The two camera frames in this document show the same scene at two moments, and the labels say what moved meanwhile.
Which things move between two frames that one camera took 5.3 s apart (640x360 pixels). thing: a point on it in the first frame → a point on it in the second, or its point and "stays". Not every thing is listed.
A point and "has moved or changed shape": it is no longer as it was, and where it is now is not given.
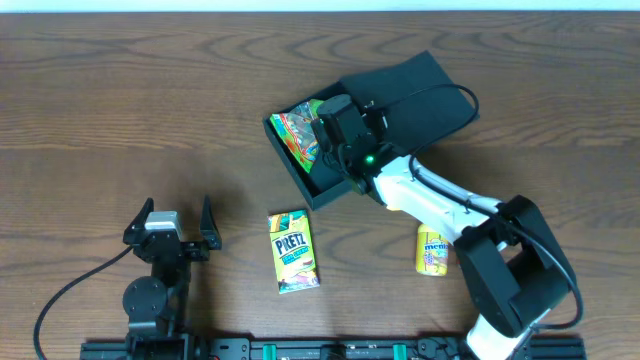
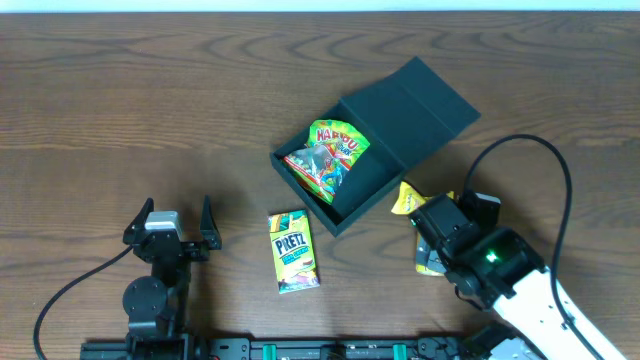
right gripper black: x=323 y=138 → x=422 y=220
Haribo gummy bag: x=297 y=129 has moved or changed shape
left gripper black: x=187 y=249 stays
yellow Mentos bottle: x=432 y=252 stays
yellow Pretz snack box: x=293 y=253 stays
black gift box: x=422 y=108 has moved or changed shape
